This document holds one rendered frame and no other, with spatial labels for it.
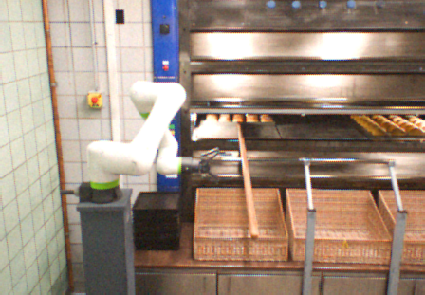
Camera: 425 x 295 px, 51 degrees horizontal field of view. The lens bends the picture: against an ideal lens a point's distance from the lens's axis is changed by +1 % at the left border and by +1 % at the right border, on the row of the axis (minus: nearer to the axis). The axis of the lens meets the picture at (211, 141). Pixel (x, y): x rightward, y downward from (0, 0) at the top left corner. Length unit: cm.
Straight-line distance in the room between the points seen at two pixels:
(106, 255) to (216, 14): 159
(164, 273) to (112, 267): 71
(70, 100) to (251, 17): 128
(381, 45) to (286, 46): 59
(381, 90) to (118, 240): 188
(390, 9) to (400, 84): 47
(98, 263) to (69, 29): 154
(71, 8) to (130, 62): 48
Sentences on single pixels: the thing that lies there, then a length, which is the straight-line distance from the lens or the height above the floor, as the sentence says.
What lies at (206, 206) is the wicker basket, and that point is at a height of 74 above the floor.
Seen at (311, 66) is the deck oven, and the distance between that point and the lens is 287.
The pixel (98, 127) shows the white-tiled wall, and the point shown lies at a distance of 300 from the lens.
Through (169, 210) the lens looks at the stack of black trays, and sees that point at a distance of 265.
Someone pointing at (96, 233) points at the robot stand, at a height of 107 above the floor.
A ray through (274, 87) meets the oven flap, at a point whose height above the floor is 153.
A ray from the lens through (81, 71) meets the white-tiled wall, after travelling 297.
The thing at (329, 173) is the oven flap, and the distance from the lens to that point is 303.
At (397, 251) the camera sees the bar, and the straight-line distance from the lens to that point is 269.
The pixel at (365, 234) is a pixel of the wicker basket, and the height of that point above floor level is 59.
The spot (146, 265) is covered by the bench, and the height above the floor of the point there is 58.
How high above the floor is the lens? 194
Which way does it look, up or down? 15 degrees down
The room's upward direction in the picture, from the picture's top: straight up
